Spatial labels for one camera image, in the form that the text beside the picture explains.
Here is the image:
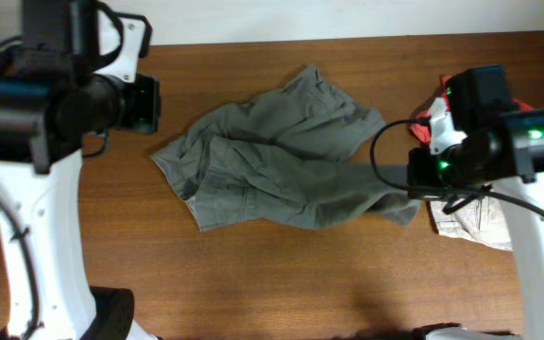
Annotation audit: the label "grey-green shorts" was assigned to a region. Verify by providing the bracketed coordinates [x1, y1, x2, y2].
[152, 66, 420, 231]

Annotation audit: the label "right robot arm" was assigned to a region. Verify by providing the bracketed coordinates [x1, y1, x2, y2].
[407, 65, 544, 339]

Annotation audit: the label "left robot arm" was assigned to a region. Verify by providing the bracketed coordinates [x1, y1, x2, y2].
[0, 0, 161, 339]

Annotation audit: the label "red t-shirt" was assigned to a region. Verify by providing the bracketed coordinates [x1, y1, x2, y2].
[410, 76, 533, 145]

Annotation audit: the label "beige shorts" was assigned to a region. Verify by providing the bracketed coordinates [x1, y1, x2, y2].
[429, 197, 513, 251]

